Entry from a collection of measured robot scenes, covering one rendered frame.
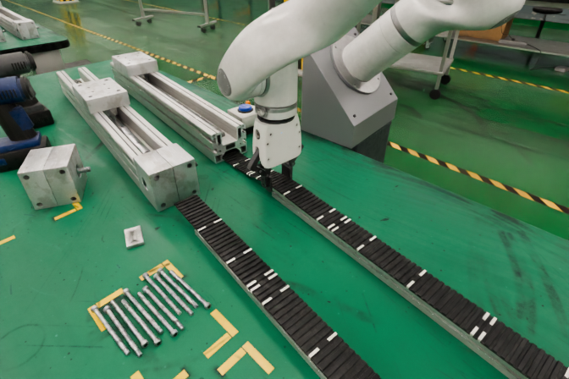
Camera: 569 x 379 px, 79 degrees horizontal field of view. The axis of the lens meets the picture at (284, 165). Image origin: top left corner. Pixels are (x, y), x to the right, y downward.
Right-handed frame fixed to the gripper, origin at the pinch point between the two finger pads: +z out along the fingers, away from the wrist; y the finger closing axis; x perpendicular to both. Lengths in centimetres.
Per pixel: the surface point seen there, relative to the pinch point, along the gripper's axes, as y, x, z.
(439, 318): -2.0, -40.9, 2.8
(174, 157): -17.3, 13.5, -5.7
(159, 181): -22.3, 10.4, -3.4
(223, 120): 2.2, 25.6, -4.1
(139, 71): -2, 76, -6
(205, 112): 2.2, 36.1, -3.0
